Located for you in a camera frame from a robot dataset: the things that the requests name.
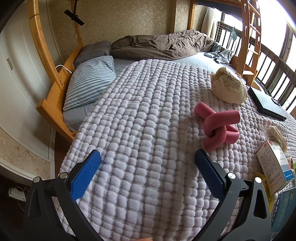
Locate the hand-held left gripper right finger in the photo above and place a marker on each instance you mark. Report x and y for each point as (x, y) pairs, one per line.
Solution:
(209, 176)

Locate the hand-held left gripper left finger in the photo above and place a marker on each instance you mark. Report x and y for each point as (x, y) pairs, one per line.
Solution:
(86, 176)

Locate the pink knotted foam tube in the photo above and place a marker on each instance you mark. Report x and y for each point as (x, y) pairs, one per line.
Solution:
(215, 125)

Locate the yellow printed packet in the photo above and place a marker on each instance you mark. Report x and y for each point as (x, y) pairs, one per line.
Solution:
(269, 197)

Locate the white medicine box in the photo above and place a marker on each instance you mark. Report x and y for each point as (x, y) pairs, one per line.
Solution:
(272, 164)

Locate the white power adapter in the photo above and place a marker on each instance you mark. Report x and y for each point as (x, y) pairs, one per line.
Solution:
(16, 193)

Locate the lavender knitted blanket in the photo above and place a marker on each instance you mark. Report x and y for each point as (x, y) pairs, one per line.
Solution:
(150, 127)

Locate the clear bag with beige paper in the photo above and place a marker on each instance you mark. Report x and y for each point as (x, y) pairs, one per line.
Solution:
(277, 136)

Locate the light blue box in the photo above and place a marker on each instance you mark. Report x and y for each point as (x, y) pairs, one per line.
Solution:
(285, 213)

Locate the black flat box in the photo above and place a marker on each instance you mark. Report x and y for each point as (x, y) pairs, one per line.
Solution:
(263, 104)

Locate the beige crumpled paper ball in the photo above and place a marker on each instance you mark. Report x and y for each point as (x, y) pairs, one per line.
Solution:
(229, 87)

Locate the blue striped pillow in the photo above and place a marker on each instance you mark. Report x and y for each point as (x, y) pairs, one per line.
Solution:
(90, 81)

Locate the small black device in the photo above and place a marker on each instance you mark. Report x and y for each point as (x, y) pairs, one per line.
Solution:
(276, 101)

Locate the white wardrobe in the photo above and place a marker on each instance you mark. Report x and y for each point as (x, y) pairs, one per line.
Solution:
(20, 92)

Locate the grey bed sheet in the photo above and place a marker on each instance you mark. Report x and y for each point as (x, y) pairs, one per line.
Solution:
(198, 58)

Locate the grey green garment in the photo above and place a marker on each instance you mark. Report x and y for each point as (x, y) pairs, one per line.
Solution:
(223, 55)

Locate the dark grey pillow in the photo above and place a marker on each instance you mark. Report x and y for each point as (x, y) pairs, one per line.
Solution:
(94, 51)

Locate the black window railing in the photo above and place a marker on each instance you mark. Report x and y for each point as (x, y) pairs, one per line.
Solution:
(272, 67)

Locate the wooden bunk bed ladder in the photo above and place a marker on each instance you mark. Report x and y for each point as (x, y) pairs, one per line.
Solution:
(244, 46)

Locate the brown duvet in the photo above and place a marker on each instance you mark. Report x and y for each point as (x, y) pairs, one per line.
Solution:
(161, 45)

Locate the green hanging cloth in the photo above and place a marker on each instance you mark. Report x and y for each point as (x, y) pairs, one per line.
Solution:
(234, 33)

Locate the cream curtain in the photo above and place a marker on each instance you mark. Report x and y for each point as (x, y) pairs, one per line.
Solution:
(209, 20)

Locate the large window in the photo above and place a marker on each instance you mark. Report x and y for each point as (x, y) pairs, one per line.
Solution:
(272, 23)

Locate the wooden bunk bed frame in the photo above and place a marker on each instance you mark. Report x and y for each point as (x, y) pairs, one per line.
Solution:
(53, 109)

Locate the black wall mount bar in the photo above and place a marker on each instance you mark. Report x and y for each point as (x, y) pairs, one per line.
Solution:
(74, 16)

